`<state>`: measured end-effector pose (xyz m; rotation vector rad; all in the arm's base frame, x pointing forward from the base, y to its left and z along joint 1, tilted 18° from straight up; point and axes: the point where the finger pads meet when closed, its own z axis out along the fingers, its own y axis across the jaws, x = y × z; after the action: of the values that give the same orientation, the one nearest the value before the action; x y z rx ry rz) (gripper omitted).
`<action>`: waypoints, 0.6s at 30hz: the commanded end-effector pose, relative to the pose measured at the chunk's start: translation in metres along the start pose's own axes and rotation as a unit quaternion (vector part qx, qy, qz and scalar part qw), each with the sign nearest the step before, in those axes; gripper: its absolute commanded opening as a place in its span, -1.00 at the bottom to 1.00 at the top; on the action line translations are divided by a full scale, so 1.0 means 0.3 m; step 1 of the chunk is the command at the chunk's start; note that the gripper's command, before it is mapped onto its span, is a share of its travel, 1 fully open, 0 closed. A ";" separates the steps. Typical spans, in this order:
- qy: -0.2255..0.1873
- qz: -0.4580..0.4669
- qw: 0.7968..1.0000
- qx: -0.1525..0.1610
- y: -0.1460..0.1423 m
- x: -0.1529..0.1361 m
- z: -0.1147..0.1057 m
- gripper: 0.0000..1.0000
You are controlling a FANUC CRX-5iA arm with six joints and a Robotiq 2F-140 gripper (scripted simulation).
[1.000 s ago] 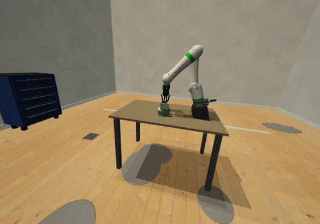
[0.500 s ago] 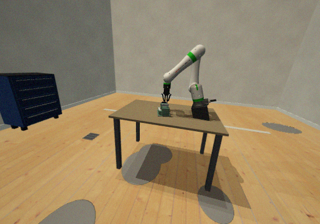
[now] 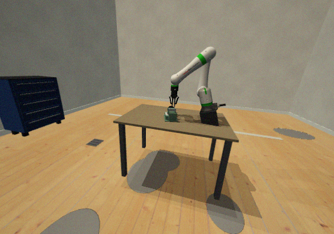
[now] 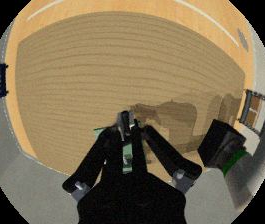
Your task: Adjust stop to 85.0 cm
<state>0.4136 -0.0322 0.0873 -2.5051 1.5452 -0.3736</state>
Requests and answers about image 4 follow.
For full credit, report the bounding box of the green bench vise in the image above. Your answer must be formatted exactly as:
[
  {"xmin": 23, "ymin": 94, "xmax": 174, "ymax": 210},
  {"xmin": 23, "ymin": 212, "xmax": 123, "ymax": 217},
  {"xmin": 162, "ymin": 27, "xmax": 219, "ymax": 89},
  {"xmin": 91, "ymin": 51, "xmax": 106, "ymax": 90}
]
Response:
[{"xmin": 93, "ymin": 111, "xmax": 132, "ymax": 174}]

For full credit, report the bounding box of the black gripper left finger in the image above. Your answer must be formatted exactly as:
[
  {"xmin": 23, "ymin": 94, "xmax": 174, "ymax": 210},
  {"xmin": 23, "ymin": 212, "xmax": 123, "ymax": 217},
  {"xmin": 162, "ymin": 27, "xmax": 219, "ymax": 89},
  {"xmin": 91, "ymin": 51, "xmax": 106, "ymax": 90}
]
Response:
[{"xmin": 62, "ymin": 112, "xmax": 124, "ymax": 208}]

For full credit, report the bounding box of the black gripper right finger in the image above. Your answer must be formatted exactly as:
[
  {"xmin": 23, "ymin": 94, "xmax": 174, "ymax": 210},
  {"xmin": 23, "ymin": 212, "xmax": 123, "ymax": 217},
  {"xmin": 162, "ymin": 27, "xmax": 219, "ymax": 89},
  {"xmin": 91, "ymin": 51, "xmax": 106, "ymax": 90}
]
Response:
[{"xmin": 129, "ymin": 110, "xmax": 202, "ymax": 206}]

